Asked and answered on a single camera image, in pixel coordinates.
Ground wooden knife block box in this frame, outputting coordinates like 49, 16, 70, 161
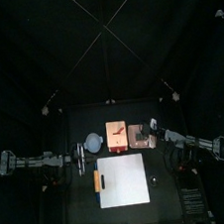
103, 119, 130, 156

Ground white cutting board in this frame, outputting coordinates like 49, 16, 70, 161
93, 151, 152, 210

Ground white printed label sheet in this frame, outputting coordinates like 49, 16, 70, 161
179, 185, 208, 222

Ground metal frame corner bracket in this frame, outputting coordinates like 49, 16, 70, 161
170, 90, 181, 103
41, 104, 51, 117

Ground light blue cup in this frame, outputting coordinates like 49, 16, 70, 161
82, 131, 106, 156

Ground pink plate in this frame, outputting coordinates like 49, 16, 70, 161
126, 121, 158, 153

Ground wooden rolling pin blue handles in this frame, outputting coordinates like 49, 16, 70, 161
91, 161, 105, 204

